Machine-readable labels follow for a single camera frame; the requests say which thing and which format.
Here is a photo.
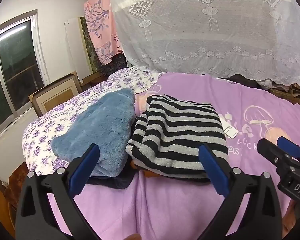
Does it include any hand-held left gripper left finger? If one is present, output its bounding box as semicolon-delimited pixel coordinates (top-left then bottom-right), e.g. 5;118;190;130
15;143;102;240

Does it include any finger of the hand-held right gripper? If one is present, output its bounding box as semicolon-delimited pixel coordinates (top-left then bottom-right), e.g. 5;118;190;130
257;138;294;175
277;136;300;160

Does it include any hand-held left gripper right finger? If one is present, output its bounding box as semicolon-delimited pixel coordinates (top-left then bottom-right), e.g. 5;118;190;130
198;143;283;240

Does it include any black grey striped sweater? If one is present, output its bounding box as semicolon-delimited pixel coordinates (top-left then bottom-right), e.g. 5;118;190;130
125;94;229;182

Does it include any person's right forearm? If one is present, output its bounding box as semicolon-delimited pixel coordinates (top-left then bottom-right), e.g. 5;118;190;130
282;202;298;240

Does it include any dark navy cloth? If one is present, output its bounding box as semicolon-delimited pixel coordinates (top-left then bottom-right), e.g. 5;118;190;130
87;172;135;190

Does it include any blue fluffy garment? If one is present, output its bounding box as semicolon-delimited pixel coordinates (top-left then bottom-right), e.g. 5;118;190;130
51;87;137;177

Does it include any white clothing tag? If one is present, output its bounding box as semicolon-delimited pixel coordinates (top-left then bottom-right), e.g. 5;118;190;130
222;122;238;139

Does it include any purple printed blanket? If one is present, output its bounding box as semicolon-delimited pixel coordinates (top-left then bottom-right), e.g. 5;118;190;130
47;72;300;240

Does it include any purple floral quilt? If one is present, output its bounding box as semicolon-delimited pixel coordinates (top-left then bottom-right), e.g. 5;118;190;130
22;67;166;178

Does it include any orange cloth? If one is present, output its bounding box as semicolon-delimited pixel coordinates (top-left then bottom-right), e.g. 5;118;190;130
129;160;158;178

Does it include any brown fuzzy cloth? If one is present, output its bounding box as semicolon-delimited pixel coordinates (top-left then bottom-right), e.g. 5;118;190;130
4;164;31;207

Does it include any wooden framed panel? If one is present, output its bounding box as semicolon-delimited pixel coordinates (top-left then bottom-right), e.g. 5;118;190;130
28;72;82;117

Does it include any wooden chair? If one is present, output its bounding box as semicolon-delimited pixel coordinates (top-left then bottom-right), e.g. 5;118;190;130
0;189;18;240

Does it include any dark fuzzy cloth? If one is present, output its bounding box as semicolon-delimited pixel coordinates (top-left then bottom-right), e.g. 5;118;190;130
97;54;127;77

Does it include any sliding glass window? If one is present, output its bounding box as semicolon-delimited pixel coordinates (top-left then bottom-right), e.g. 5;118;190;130
0;9;50;144

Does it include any white board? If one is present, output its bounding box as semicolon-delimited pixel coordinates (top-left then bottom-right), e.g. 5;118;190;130
64;17;91;81

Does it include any pink floral hanging cloth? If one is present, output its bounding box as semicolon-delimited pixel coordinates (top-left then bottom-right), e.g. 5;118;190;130
84;0;123;66

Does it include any white lace mosquito net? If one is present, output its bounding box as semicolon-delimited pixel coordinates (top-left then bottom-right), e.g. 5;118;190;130
109;0;300;90

